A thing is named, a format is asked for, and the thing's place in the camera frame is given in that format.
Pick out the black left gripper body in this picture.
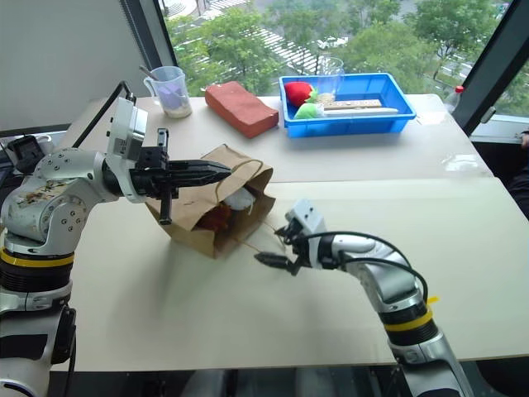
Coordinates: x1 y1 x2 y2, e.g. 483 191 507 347
130 127 183 227

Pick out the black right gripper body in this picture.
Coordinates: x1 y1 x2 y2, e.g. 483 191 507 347
274 218 317 277

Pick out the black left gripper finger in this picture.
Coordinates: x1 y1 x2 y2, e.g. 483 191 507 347
168 159 233 175
169 170 231 188

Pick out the brown paper bag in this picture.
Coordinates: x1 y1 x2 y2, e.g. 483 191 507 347
144 143 290 261

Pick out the white plush toy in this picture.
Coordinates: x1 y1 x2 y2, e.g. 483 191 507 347
224 187 255 215

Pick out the green plush toy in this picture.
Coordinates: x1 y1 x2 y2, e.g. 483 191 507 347
293 102 328 121

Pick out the red strawberry plush toy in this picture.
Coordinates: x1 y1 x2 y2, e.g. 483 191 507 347
284 80 318 108

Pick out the clear plastic measuring cup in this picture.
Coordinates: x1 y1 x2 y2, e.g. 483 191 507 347
142 65 193 120

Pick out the red brick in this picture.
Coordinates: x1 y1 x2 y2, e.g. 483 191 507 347
204 80 280 139

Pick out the metal spoon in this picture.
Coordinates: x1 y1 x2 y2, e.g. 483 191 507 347
137 65 161 83

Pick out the black box device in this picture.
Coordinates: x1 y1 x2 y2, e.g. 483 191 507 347
7 135 45 174

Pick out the blue plastic bin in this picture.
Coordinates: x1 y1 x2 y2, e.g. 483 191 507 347
278 72 417 139

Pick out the white flat stick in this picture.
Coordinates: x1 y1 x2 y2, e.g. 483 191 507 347
325 106 400 117

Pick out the wooden block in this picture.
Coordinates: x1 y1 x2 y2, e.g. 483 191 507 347
323 98 382 111

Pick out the plastic bottle with red cap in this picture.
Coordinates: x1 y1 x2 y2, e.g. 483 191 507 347
443 84 467 115

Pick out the person in dark clothing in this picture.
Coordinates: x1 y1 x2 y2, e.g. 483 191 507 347
506 129 529 208

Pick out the black window pillar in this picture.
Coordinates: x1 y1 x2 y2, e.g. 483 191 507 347
461 0 529 137

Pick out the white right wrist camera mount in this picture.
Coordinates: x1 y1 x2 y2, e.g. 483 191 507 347
284 198 328 251

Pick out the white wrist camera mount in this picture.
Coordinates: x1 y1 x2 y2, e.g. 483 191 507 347
284 198 328 251
104 96 149 204

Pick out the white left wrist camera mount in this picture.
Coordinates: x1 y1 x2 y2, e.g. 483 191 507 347
104 96 149 204

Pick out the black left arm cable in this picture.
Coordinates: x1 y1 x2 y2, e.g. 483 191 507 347
71 80 137 149

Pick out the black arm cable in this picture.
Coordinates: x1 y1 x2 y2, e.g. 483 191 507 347
304 231 429 308
71 80 137 149

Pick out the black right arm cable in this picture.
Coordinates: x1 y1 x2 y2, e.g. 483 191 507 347
304 231 429 308

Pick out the dark slanted window frame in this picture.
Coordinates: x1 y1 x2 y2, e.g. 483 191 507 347
118 0 178 99

